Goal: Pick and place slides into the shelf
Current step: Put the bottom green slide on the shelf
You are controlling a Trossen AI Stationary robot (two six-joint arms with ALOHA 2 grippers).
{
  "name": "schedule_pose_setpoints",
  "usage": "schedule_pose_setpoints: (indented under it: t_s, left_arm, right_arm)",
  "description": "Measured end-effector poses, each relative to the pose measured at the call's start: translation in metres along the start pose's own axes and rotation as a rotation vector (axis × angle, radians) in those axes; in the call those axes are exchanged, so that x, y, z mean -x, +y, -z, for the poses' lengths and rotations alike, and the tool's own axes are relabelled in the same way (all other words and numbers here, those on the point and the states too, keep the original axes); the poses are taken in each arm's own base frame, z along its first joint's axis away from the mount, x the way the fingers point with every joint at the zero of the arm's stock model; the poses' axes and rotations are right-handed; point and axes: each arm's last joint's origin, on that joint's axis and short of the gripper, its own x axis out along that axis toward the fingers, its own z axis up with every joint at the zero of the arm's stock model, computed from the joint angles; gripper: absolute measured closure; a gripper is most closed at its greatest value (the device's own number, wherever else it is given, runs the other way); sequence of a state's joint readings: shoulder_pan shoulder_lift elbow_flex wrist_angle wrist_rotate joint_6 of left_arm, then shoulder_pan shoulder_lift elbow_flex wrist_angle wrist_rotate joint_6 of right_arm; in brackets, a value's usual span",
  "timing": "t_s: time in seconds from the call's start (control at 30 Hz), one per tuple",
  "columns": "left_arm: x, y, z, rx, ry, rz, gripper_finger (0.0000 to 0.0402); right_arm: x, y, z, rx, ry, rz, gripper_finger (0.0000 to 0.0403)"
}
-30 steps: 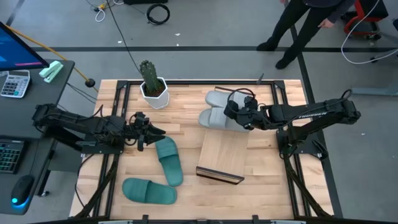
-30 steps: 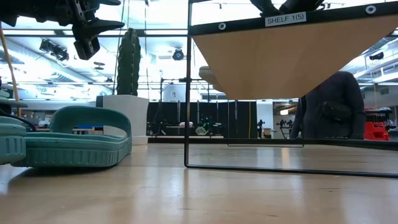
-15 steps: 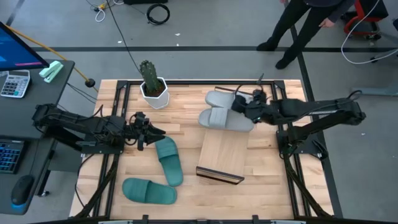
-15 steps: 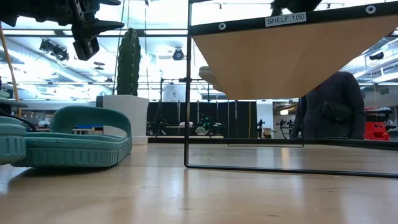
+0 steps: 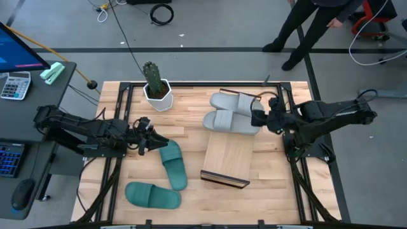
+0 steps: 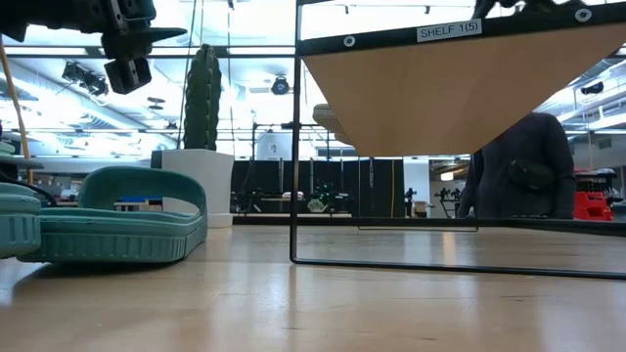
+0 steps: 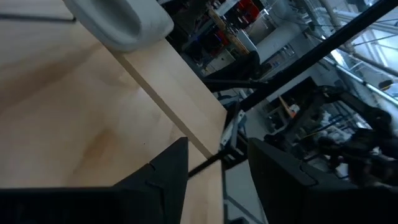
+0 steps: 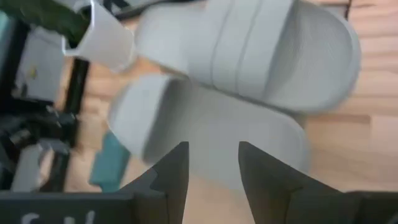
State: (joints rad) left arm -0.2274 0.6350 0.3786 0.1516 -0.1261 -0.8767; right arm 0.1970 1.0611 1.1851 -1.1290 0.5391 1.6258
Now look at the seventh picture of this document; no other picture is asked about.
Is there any black aluminium table frame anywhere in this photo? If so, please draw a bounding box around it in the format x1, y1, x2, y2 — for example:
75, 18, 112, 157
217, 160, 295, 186
239, 0, 398, 112

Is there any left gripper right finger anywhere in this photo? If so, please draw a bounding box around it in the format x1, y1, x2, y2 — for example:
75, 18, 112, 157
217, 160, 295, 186
248, 138, 398, 224

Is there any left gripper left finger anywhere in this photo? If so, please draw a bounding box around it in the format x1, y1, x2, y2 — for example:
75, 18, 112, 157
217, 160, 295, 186
113, 136, 190, 224

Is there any grey rubber slide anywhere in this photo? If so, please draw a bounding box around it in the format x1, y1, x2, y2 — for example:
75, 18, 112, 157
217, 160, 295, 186
62, 0, 175, 53

